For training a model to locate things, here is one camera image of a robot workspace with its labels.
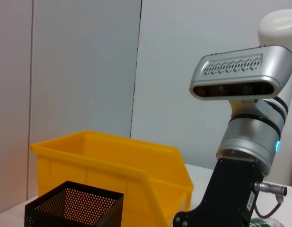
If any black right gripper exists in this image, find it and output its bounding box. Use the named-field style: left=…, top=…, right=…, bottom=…
left=172, top=157, right=265, bottom=227

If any clear bottle with green label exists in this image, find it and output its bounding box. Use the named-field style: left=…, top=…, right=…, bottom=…
left=248, top=217, right=286, bottom=227

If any black mesh pen holder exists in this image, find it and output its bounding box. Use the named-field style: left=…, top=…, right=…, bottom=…
left=24, top=180, right=125, bottom=227

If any yellow plastic bin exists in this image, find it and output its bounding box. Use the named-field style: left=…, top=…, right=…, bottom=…
left=30, top=130, right=195, bottom=227

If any right gripper cable with plug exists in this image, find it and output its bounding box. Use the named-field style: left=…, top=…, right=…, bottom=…
left=253, top=181, right=289, bottom=218

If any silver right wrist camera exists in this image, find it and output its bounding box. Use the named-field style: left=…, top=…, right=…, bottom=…
left=189, top=45, right=292, bottom=101

